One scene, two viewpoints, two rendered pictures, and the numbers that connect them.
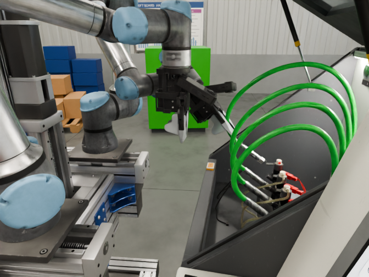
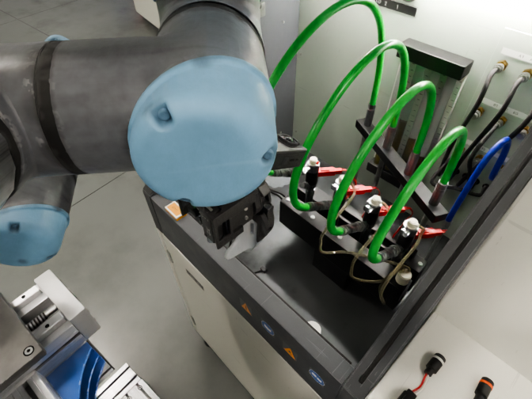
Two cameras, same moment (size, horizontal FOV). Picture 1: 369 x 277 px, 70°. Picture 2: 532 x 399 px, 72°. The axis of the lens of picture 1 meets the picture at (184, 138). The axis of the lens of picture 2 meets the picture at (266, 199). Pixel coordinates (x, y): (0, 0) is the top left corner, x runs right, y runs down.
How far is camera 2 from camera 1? 0.58 m
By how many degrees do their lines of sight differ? 50
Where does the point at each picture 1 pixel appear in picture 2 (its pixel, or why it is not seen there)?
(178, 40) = not seen: hidden behind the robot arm
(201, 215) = (272, 300)
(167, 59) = not seen: hidden behind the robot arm
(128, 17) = (267, 126)
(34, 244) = not seen: outside the picture
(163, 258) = (108, 347)
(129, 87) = (53, 227)
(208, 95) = (298, 153)
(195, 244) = (323, 347)
